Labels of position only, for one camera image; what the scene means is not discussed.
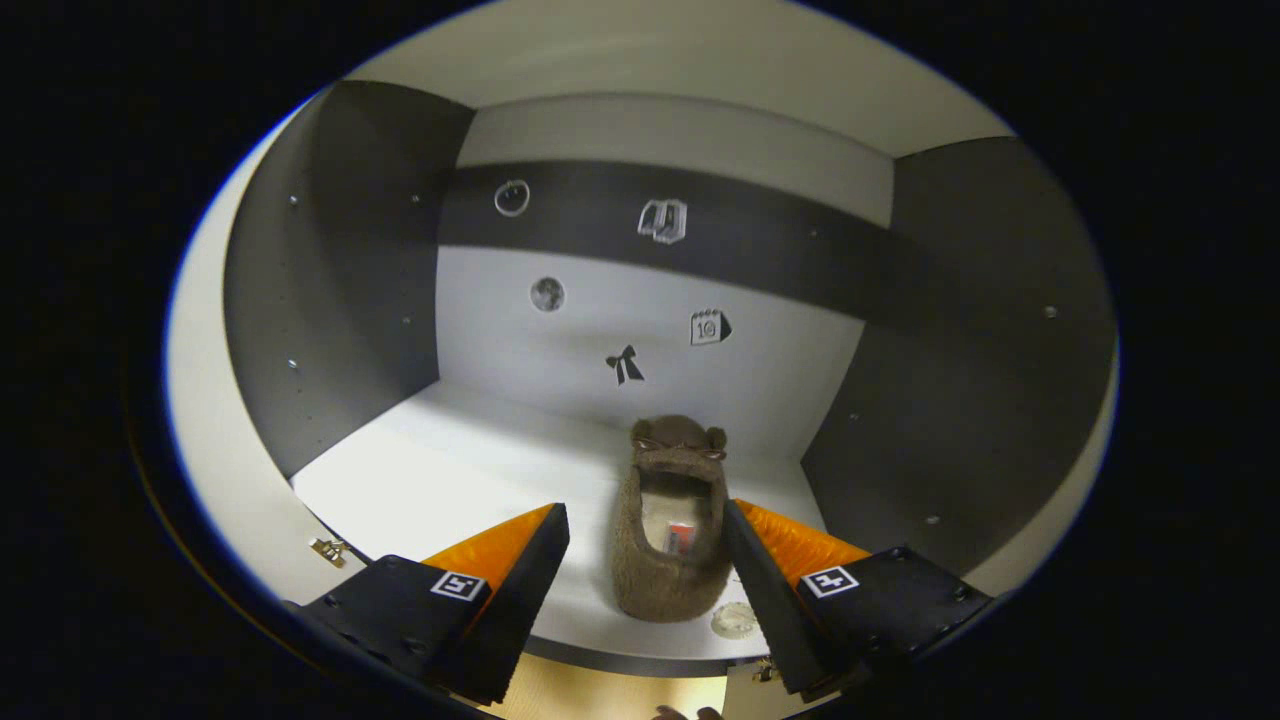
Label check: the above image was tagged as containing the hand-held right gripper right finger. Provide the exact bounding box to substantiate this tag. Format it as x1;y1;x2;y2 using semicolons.
722;498;997;701

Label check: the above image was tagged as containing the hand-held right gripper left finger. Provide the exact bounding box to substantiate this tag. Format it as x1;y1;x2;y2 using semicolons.
285;502;572;706

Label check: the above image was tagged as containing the white grey shoe cabinet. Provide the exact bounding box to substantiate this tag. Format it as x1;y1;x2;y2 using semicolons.
163;0;1121;693

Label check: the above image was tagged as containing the white shoe cabinet door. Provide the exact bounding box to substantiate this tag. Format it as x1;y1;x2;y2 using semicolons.
163;95;347;607
960;345;1121;599

